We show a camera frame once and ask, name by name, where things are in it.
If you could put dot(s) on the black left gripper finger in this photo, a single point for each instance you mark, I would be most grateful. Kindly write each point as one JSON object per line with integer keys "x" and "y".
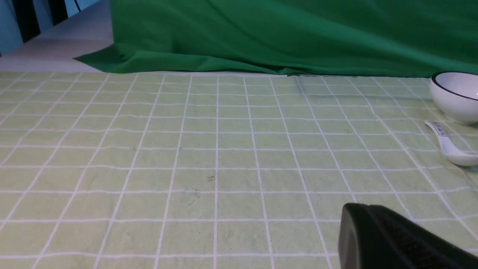
{"x": 376, "y": 237}

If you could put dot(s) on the white spoon with label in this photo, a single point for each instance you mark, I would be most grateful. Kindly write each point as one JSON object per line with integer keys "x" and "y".
{"x": 448, "y": 148}

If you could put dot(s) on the white bowl black rim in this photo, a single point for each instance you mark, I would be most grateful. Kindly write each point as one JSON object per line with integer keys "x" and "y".
{"x": 455, "y": 94}

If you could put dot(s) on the green backdrop cloth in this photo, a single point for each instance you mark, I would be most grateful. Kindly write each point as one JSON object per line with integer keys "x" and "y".
{"x": 391, "y": 38}

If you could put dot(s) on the green checkered tablecloth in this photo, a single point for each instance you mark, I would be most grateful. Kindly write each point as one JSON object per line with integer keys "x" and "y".
{"x": 165, "y": 171}

